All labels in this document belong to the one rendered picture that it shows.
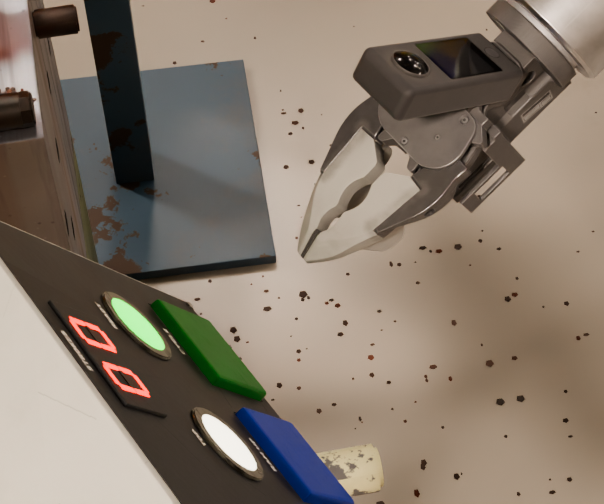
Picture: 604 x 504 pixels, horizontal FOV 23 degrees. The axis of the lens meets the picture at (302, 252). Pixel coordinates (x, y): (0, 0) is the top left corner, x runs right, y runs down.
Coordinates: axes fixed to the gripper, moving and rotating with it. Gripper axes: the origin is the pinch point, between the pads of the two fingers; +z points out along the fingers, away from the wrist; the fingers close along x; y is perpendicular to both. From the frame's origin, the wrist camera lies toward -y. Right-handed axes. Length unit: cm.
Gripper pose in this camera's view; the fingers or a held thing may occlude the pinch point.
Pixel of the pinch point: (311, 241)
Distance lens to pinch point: 96.4
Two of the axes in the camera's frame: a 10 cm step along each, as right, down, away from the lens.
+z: -7.0, 7.0, 1.3
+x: -5.9, -6.7, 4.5
